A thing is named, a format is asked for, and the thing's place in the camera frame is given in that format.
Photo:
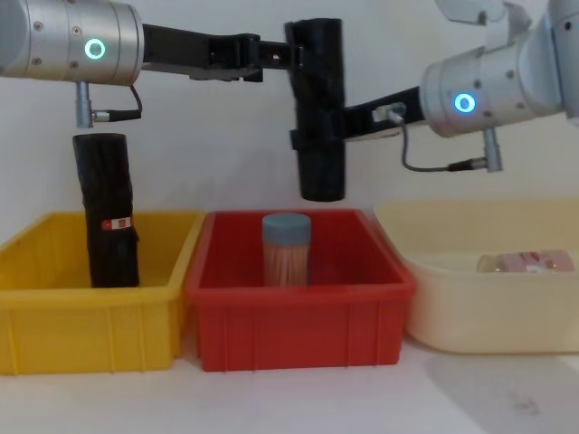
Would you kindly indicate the toothpick jar grey lid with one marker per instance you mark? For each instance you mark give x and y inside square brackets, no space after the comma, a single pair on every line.
[287,253]

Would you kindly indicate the cream plastic bin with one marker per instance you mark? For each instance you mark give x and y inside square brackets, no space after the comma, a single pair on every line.
[488,312]

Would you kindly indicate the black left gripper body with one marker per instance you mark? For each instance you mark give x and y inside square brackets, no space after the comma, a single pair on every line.
[190,52]

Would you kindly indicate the red plastic bin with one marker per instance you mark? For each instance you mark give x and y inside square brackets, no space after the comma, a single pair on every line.
[294,325]

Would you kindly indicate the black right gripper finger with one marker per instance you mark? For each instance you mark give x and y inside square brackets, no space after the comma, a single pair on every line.
[295,139]

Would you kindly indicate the clear jar pink contents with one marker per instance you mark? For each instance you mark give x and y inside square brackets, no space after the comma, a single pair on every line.
[524,263]

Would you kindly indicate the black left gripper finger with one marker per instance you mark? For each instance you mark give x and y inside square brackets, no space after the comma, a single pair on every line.
[276,56]

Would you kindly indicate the black folded umbrella red label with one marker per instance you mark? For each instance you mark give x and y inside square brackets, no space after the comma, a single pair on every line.
[111,199]

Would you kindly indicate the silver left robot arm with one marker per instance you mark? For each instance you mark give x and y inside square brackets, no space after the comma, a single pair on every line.
[59,40]

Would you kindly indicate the yellow plastic bin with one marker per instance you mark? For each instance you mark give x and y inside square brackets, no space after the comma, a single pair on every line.
[90,325]

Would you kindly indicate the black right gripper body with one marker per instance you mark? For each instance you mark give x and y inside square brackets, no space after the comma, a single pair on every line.
[366,119]

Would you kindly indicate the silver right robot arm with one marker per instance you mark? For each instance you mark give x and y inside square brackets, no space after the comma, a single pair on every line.
[511,77]

